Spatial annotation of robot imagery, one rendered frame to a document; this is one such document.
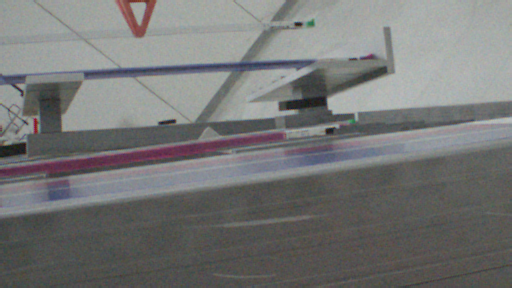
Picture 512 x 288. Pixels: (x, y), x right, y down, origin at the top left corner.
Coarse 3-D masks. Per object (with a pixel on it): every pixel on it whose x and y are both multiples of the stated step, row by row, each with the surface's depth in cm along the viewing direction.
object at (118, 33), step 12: (228, 24) 138; (240, 24) 139; (252, 24) 139; (264, 24) 140; (312, 24) 143; (12, 36) 127; (24, 36) 127; (36, 36) 128; (48, 36) 128; (60, 36) 129; (72, 36) 130; (84, 36) 130; (96, 36) 131; (108, 36) 132; (120, 36) 133; (132, 36) 134
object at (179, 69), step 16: (176, 64) 112; (192, 64) 112; (208, 64) 113; (224, 64) 114; (240, 64) 114; (256, 64) 115; (272, 64) 116; (288, 64) 117; (304, 64) 117; (0, 80) 104; (16, 80) 105
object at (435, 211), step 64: (128, 192) 33; (192, 192) 32; (256, 192) 33; (320, 192) 34; (384, 192) 34; (448, 192) 35; (0, 256) 30; (64, 256) 31; (128, 256) 32; (192, 256) 32; (256, 256) 33; (320, 256) 34; (384, 256) 34; (448, 256) 35
